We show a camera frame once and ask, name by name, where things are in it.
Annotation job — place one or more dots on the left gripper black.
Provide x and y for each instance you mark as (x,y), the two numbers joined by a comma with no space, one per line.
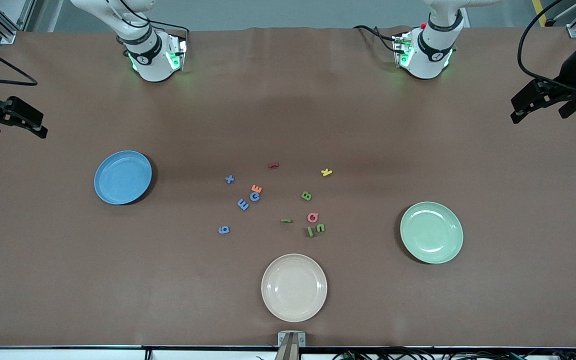
(569,75)

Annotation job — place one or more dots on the blue number 6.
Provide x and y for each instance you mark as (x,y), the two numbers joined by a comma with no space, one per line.
(224,230)

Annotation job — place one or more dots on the blue letter E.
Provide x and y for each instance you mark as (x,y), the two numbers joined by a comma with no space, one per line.
(243,204)

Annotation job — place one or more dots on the blue letter C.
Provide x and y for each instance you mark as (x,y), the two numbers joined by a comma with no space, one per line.
(251,196)

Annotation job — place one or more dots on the green letter B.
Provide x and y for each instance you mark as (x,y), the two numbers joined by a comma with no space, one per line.
(306,196)

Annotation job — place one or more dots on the green letter I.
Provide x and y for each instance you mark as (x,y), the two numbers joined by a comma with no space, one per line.
(310,232)

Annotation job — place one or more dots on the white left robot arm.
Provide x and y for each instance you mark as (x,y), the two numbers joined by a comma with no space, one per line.
(430,55)

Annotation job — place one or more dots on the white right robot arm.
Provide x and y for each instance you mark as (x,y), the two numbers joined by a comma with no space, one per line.
(153,65)

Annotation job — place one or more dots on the blue plate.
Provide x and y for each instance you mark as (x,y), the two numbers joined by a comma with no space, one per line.
(123,177)

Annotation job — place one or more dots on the brown table cover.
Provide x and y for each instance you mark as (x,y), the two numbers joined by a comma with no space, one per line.
(68,275)

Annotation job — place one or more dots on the green plate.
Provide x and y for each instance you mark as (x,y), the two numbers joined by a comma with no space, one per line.
(431,232)

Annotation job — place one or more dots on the yellow letter K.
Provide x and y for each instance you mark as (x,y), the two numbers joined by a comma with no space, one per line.
(326,172)

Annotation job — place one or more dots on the orange letter E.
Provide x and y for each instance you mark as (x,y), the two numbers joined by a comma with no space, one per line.
(256,189)

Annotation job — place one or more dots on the pink letter Q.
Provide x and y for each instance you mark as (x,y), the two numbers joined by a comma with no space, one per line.
(308,217)

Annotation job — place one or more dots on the dark red number 1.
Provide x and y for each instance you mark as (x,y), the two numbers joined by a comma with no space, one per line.
(273,165)

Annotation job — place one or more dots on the cream plate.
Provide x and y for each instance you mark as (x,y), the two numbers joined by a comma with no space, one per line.
(294,287)

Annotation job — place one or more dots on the white table edge rail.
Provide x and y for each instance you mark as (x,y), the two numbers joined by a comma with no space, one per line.
(43,354)

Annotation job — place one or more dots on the grey metal bracket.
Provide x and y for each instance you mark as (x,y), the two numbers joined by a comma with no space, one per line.
(282,337)

